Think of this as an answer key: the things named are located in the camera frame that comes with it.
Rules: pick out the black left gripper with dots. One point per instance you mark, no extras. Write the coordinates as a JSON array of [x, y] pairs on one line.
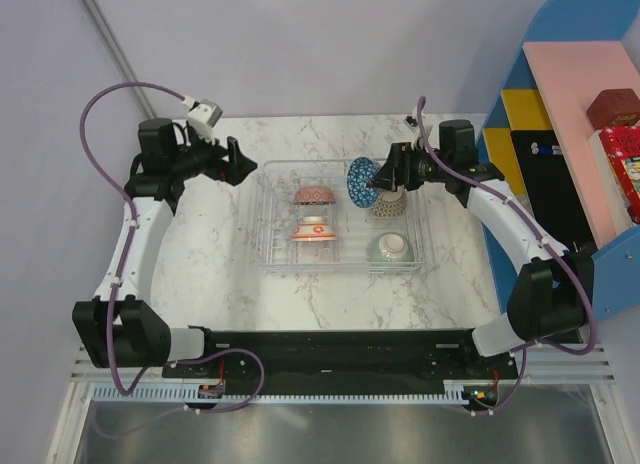
[[236, 169]]

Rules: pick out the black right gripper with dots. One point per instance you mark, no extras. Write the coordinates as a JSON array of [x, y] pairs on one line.
[[399, 165]]

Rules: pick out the blue triangle pattern bowl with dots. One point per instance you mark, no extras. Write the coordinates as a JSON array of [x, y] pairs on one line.
[[359, 174]]

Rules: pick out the brown lattice pattern bowl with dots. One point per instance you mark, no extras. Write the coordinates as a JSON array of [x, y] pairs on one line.
[[390, 204]]

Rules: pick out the pale green glazed bowl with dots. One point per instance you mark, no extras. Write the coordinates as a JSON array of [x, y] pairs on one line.
[[390, 247]]

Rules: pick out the red floral pattern bowl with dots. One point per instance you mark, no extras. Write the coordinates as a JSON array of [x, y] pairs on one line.
[[313, 195]]

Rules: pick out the orange white floral bowl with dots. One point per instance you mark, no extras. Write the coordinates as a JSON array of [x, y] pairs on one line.
[[313, 229]]

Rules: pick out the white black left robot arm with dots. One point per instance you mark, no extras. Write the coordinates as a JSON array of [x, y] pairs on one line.
[[118, 325]]

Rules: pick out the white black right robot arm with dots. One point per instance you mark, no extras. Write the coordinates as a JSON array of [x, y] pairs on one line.
[[550, 301]]

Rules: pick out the black board with markers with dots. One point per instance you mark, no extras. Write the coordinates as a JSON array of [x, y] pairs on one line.
[[550, 189]]

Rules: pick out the red christmas tin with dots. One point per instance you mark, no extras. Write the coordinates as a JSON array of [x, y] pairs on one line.
[[621, 146]]

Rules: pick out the blue toy shelf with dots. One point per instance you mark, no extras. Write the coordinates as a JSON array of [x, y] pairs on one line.
[[571, 51]]

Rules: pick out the dark red box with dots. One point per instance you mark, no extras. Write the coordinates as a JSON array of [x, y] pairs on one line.
[[614, 107]]

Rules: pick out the clear wire dish rack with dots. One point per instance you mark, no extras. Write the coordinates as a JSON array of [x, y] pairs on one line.
[[276, 217]]

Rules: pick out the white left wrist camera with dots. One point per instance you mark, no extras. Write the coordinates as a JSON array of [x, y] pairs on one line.
[[202, 117]]

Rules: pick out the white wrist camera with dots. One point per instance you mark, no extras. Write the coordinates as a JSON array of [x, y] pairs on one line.
[[414, 121], [202, 117]]

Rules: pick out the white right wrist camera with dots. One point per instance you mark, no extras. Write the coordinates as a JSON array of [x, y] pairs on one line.
[[414, 121]]

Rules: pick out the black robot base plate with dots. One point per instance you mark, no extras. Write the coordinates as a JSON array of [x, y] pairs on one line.
[[343, 361]]

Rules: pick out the aluminium corner post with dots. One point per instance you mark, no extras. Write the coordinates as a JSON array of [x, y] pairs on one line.
[[109, 39]]

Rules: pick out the white slotted cable duct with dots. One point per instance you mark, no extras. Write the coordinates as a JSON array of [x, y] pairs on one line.
[[280, 391]]

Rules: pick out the aluminium rail frame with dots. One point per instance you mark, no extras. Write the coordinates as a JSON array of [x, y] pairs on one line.
[[566, 409]]

